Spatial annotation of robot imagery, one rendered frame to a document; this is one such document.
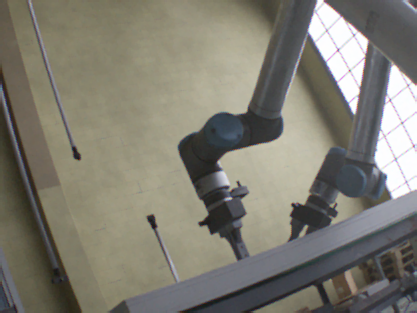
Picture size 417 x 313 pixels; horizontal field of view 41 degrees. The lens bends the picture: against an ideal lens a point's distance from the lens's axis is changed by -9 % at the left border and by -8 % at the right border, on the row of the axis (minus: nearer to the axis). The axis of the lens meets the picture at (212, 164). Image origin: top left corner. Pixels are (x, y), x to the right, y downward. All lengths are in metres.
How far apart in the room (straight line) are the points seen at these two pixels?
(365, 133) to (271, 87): 0.32
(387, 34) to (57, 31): 9.50
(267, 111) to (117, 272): 7.21
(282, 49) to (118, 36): 9.28
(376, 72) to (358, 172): 0.29
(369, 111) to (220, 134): 0.44
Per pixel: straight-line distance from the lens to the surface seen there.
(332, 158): 1.84
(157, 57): 10.69
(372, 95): 1.67
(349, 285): 9.26
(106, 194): 9.01
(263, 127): 1.57
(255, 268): 1.56
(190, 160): 1.59
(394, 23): 1.02
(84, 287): 7.98
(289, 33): 1.43
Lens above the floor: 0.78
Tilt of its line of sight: 15 degrees up
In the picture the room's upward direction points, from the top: 24 degrees counter-clockwise
